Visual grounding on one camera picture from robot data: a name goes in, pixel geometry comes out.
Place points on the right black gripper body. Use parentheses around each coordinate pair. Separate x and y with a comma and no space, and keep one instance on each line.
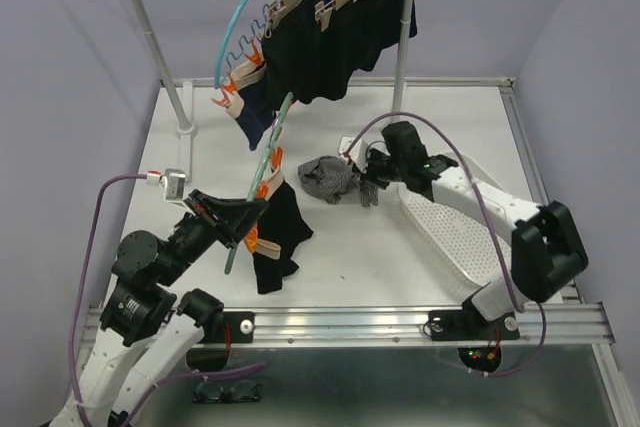
(382,169)

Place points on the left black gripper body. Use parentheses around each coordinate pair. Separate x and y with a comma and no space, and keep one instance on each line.
(193,237)

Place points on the grey striped underwear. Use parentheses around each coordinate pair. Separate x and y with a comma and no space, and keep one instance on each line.
(328,178)

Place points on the black underwear beige waistband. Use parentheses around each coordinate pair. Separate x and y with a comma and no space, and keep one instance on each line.
(280,230)

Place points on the green clip hanger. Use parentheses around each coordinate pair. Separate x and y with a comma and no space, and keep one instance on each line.
(251,239)

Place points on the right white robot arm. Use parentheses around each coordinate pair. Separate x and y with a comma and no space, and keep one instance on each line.
(538,246)

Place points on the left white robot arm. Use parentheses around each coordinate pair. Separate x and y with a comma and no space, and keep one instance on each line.
(144,329)

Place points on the navy underwear beige waistband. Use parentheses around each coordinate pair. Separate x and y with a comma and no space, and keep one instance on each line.
(249,106)

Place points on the blue clip hanger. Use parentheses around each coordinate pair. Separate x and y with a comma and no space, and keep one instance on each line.
(226,56)

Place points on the white perforated plastic basket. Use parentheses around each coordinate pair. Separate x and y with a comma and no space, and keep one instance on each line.
(464,257)

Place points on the white clothes rack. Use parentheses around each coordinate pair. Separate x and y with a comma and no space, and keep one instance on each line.
(182,102)

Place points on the right black shorts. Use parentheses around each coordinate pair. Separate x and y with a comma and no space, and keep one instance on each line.
(359,32)

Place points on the black shorts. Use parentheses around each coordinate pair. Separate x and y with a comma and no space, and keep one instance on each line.
(359,32)
(292,55)

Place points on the left black shorts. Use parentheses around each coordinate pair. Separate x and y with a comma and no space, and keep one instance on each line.
(292,55)

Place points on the black eyeglasses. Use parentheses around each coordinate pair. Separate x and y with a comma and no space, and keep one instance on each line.
(226,394)

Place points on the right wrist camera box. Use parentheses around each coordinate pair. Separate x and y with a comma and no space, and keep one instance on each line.
(353,152)

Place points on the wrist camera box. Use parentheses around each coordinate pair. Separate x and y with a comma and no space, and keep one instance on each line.
(353,152)
(173,182)

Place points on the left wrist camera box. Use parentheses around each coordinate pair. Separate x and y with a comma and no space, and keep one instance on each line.
(173,182)

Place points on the aluminium mounting rail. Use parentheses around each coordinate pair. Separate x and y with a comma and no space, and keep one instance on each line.
(355,327)

